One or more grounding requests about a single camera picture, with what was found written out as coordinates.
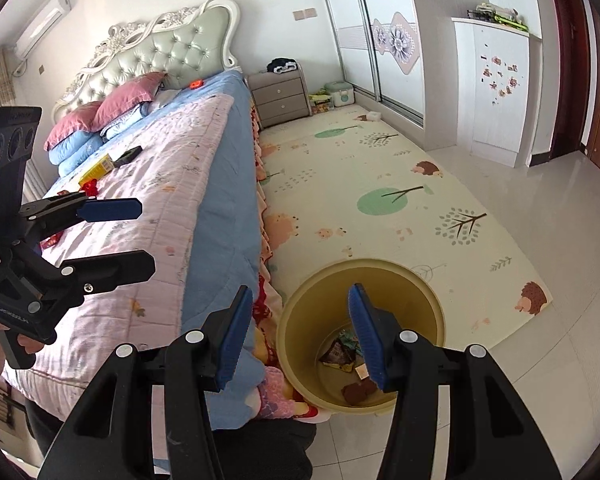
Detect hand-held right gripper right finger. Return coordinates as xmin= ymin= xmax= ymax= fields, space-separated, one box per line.
xmin=347 ymin=283 xmax=564 ymax=480

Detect blue blanket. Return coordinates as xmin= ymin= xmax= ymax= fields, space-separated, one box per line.
xmin=147 ymin=70 xmax=293 ymax=433

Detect colourful toy box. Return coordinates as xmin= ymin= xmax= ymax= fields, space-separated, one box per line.
xmin=309 ymin=91 xmax=334 ymax=115

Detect grey nightstand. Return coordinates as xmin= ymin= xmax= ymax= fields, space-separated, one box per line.
xmin=246 ymin=66 xmax=312 ymax=130

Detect black and white cloth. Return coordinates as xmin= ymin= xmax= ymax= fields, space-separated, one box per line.
xmin=266 ymin=58 xmax=300 ymax=75

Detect black packet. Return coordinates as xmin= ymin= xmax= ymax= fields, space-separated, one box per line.
xmin=112 ymin=146 xmax=144 ymax=165

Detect yellow carton box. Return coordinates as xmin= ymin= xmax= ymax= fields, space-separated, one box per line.
xmin=78 ymin=154 xmax=117 ymax=186

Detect brown crumpled wrapper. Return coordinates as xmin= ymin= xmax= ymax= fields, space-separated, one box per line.
xmin=341 ymin=377 xmax=379 ymax=405

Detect pink floral quilt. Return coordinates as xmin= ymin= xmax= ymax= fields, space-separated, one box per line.
xmin=2 ymin=92 xmax=238 ymax=423

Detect brown snack wrapper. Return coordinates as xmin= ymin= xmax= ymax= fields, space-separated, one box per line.
xmin=320 ymin=337 xmax=357 ymax=373

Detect green black toy set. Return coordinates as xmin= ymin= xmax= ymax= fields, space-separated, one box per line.
xmin=466 ymin=2 xmax=531 ymax=31

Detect yellow plastic bin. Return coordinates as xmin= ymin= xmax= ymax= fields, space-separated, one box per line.
xmin=276 ymin=259 xmax=447 ymax=417

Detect floral ruffled bed sheet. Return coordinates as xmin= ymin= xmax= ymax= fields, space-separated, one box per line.
xmin=247 ymin=100 xmax=333 ymax=423

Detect cream printed play mat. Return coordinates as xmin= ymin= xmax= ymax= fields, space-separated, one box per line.
xmin=256 ymin=102 xmax=555 ymax=361

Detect pink pillow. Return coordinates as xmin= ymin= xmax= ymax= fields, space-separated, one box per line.
xmin=44 ymin=101 xmax=104 ymax=152
xmin=92 ymin=71 xmax=169 ymax=131

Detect person's black pants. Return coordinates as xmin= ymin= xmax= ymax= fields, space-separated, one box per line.
xmin=207 ymin=417 xmax=315 ymax=480

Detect dark wooden door frame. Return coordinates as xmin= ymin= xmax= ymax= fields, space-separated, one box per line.
xmin=542 ymin=0 xmax=593 ymax=161

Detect blue folded duvet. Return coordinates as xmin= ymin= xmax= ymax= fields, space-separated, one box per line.
xmin=47 ymin=130 xmax=106 ymax=179

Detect blue white pillow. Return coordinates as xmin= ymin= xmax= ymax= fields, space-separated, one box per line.
xmin=100 ymin=101 xmax=156 ymax=142

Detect white floral sliding wardrobe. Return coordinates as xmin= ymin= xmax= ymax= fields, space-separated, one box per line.
xmin=314 ymin=0 xmax=427 ymax=126

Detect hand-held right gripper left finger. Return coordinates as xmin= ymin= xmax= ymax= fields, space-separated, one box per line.
xmin=36 ymin=285 xmax=255 ymax=480

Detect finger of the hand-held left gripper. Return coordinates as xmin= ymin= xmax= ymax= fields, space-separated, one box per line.
xmin=17 ymin=194 xmax=144 ymax=248
xmin=40 ymin=248 xmax=157 ymax=307

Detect white tufted bed headboard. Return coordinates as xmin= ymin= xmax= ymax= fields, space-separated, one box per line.
xmin=52 ymin=0 xmax=242 ymax=121

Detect white air conditioner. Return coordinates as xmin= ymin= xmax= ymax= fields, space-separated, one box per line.
xmin=14 ymin=0 xmax=72 ymax=59

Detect white green storage box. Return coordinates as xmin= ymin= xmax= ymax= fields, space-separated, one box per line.
xmin=324 ymin=81 xmax=353 ymax=108

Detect white cabinet with stickers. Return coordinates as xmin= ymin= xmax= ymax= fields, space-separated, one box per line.
xmin=452 ymin=16 xmax=543 ymax=167

